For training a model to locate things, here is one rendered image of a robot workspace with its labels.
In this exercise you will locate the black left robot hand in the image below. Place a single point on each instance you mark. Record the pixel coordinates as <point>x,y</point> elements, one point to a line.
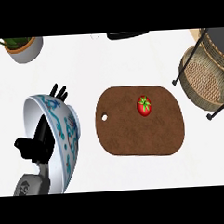
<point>35,145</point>

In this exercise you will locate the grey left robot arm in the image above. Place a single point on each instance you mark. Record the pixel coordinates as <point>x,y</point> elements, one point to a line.
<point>32,183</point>

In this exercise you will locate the brown wooden cutting board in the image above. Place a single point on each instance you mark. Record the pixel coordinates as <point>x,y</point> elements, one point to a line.
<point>139,121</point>

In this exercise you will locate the white bowl with blue pattern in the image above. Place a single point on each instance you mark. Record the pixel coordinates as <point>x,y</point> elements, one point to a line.
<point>63,132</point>

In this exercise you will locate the grey pot with green plant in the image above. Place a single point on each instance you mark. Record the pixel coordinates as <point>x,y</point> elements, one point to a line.
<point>22,48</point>

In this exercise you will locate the red tomato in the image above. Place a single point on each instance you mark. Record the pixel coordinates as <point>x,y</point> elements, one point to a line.
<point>144,106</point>

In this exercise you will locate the black flat appliance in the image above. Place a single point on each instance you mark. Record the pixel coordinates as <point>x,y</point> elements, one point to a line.
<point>127,34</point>

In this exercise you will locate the wicker tiered basket black frame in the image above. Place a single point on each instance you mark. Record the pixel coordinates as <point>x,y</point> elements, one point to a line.
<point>205,75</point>

